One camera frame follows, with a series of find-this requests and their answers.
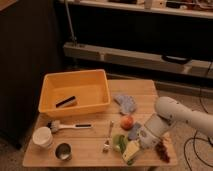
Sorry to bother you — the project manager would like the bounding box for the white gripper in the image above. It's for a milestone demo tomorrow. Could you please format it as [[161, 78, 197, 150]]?
[[122, 114, 175, 162]]

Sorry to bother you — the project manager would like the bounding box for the green pepper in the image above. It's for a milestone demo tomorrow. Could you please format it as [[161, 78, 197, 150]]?
[[119, 135, 133, 166]]

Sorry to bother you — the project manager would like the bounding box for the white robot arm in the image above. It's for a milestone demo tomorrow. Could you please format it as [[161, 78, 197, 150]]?
[[122, 97, 213, 163]]

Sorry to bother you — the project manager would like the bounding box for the green plastic cup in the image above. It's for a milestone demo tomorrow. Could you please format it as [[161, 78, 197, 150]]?
[[113, 134, 121, 153]]

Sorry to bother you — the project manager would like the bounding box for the small metal cup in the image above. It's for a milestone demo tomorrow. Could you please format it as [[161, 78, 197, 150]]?
[[55, 143, 72, 161]]

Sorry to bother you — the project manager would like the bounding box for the white paper cup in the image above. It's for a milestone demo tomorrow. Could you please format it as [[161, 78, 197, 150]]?
[[32, 127, 53, 148]]

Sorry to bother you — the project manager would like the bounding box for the blue sponge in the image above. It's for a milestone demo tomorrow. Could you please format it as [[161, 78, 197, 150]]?
[[128, 122, 141, 140]]

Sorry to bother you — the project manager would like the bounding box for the red apple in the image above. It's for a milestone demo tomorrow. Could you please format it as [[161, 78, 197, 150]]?
[[120, 116, 134, 130]]

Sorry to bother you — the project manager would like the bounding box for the metal fork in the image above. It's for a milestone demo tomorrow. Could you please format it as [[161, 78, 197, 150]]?
[[102, 121, 114, 153]]

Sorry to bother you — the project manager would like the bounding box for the wooden table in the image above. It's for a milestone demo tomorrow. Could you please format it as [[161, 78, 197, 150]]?
[[22, 79, 179, 168]]

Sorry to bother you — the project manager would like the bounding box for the blue grey cloth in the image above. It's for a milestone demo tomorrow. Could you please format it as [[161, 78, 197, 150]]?
[[114, 94, 137, 115]]

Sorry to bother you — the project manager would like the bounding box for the black and tan scraper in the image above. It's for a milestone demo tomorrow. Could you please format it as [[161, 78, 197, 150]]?
[[56, 96, 77, 108]]

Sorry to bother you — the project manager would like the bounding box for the white dish brush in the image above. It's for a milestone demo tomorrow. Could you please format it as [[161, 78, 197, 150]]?
[[47, 120, 92, 133]]

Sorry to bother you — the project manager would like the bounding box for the yellow plastic bin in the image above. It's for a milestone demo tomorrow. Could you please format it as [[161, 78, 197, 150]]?
[[38, 69, 111, 118]]

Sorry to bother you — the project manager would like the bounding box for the grey metal rail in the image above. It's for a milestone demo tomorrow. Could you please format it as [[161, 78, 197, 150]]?
[[63, 42, 210, 77]]

